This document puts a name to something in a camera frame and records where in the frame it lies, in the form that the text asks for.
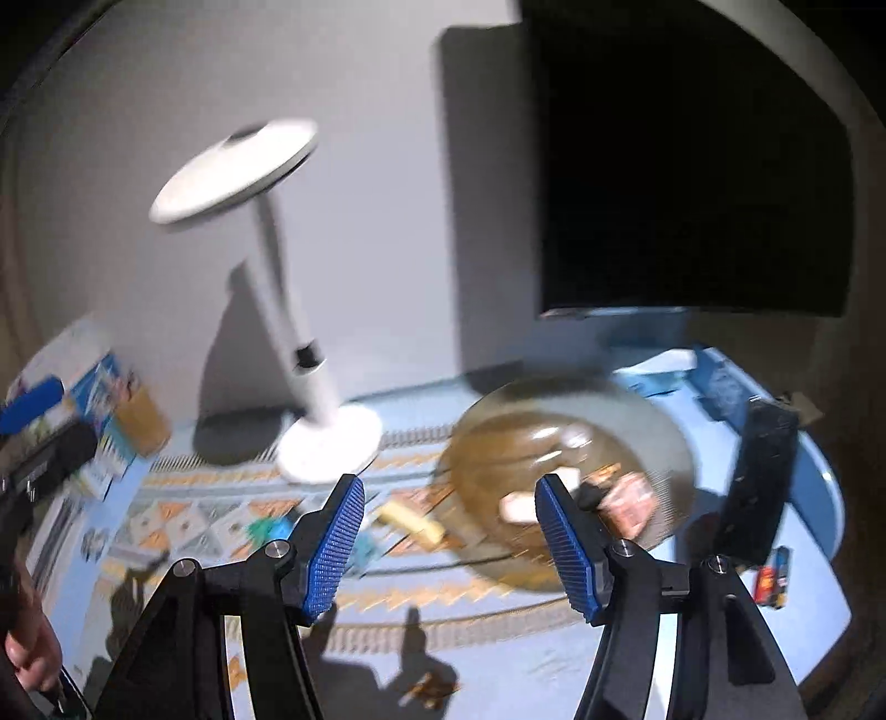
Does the clear correction tape dispenser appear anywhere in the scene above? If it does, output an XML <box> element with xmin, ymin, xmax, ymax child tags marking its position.
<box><xmin>346</xmin><ymin>529</ymin><xmax>380</xmax><ymax>577</ymax></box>

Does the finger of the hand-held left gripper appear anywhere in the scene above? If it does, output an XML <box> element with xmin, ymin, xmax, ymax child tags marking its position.
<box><xmin>0</xmin><ymin>421</ymin><xmax>98</xmax><ymax>496</ymax></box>
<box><xmin>0</xmin><ymin>375</ymin><xmax>66</xmax><ymax>437</ymax></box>

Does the brown wooden pen holder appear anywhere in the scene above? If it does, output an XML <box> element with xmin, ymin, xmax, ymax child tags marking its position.
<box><xmin>111</xmin><ymin>374</ymin><xmax>174</xmax><ymax>458</ymax></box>

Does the yellow rectangular block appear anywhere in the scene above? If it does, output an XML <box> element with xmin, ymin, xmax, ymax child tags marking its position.
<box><xmin>374</xmin><ymin>500</ymin><xmax>447</xmax><ymax>548</ymax></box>

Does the red lighter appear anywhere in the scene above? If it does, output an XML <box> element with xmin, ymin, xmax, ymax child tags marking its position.
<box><xmin>751</xmin><ymin>546</ymin><xmax>790</xmax><ymax>609</ymax></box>

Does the white desk lamp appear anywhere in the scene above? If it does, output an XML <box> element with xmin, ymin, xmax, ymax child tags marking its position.
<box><xmin>148</xmin><ymin>117</ymin><xmax>385</xmax><ymax>486</ymax></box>

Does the blue patterned woven mat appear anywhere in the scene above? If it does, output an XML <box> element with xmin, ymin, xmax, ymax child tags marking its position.
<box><xmin>48</xmin><ymin>388</ymin><xmax>728</xmax><ymax>720</ymax></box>

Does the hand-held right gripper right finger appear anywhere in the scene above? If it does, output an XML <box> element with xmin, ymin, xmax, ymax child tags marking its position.
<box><xmin>534</xmin><ymin>474</ymin><xmax>807</xmax><ymax>720</ymax></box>

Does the white paper sheet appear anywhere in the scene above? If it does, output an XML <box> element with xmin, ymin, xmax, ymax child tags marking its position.
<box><xmin>616</xmin><ymin>349</ymin><xmax>700</xmax><ymax>395</ymax></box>

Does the black phone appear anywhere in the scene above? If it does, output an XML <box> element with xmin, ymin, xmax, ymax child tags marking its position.
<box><xmin>713</xmin><ymin>398</ymin><xmax>800</xmax><ymax>565</ymax></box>

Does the blue cover book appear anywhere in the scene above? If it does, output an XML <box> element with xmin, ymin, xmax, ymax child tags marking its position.
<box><xmin>69</xmin><ymin>353</ymin><xmax>136</xmax><ymax>479</ymax></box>

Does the amber ribbed glass bowl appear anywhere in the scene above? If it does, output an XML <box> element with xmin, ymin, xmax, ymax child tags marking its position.
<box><xmin>439</xmin><ymin>377</ymin><xmax>700</xmax><ymax>593</ymax></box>

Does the row of colourful books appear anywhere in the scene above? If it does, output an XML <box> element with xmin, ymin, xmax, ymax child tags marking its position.
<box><xmin>7</xmin><ymin>315</ymin><xmax>115</xmax><ymax>596</ymax></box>

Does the blue box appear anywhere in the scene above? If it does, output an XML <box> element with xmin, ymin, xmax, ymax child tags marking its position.
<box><xmin>692</xmin><ymin>346</ymin><xmax>759</xmax><ymax>423</ymax></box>

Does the person's left hand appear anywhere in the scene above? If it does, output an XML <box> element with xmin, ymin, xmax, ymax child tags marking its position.
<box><xmin>0</xmin><ymin>602</ymin><xmax>63</xmax><ymax>693</ymax></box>

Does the brown cardboard piece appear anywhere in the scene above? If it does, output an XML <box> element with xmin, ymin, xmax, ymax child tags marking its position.
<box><xmin>775</xmin><ymin>391</ymin><xmax>825</xmax><ymax>426</ymax></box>

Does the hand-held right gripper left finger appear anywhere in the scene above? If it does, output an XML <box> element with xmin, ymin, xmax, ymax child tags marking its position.
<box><xmin>83</xmin><ymin>472</ymin><xmax>368</xmax><ymax>720</ymax></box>

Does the pink box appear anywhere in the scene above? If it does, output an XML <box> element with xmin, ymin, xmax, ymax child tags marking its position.
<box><xmin>599</xmin><ymin>471</ymin><xmax>658</xmax><ymax>537</ymax></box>

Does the black monitor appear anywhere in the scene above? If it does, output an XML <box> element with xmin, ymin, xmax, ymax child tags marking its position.
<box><xmin>519</xmin><ymin>0</ymin><xmax>856</xmax><ymax>320</ymax></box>

